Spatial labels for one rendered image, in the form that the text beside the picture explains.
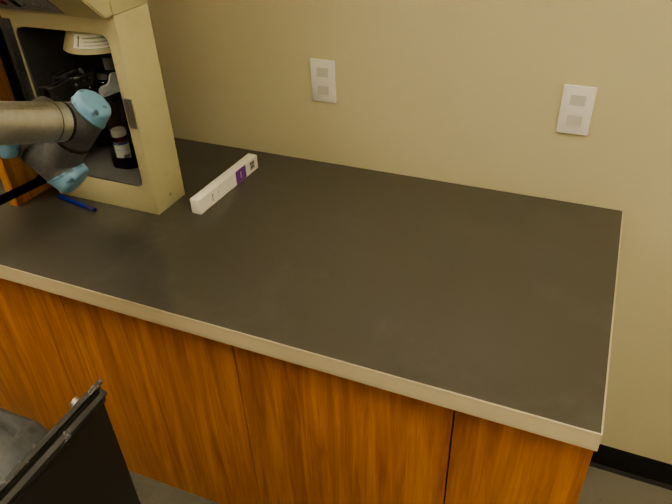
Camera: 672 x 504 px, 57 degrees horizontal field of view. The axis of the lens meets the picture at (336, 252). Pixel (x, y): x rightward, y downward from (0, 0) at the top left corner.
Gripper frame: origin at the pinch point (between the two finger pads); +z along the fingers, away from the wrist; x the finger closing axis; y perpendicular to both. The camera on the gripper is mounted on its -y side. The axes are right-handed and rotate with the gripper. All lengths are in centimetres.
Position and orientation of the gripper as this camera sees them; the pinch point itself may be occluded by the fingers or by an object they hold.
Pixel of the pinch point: (114, 85)
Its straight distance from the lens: 162.6
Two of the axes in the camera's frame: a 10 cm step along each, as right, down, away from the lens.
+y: -0.5, -7.9, -6.0
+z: 3.9, -5.8, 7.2
